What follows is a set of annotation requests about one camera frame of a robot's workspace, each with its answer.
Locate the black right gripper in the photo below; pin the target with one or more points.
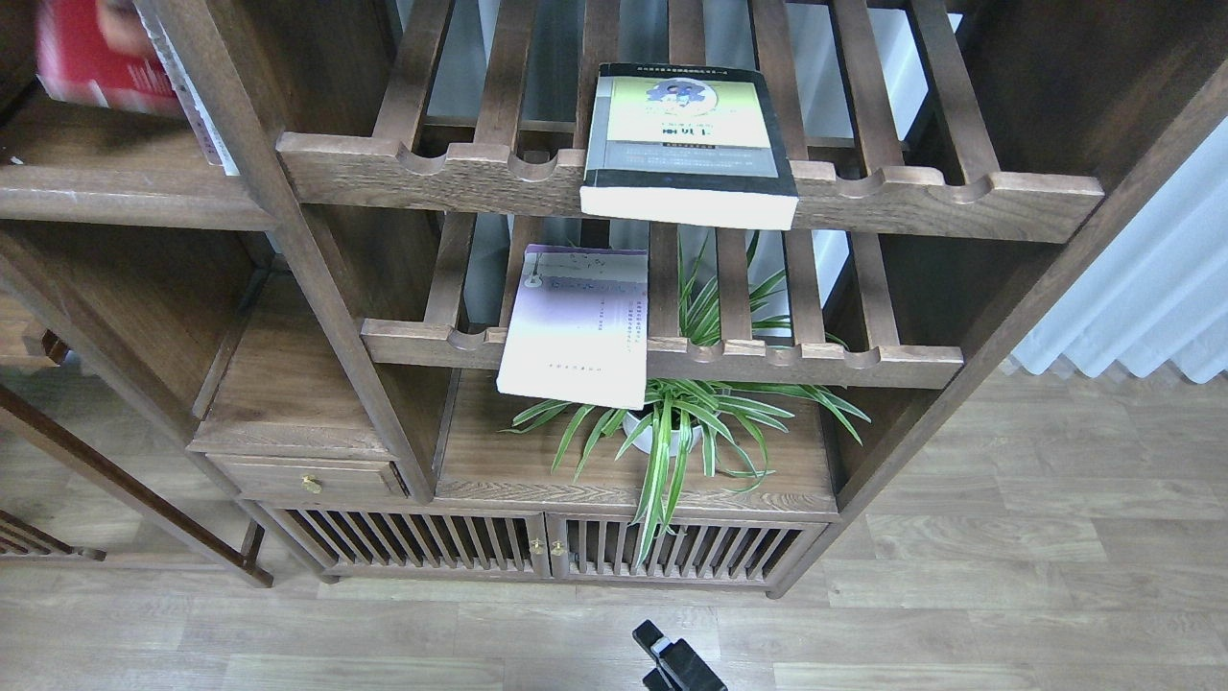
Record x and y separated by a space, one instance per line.
676 665

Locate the green black cover book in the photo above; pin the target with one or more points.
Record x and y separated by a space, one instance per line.
693 145

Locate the red cover book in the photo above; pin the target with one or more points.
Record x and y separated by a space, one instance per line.
97 53

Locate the white plant pot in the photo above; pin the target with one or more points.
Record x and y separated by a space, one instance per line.
641 434

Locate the green spider plant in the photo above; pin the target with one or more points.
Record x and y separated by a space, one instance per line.
733 422

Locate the pale purple white book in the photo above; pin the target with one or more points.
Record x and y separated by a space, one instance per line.
579 327

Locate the dark wooden bookshelf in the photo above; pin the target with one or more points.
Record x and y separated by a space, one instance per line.
307 309

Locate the white curtain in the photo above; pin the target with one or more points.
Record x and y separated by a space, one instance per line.
1158 294

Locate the white book spine upright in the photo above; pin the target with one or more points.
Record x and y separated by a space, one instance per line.
213 147

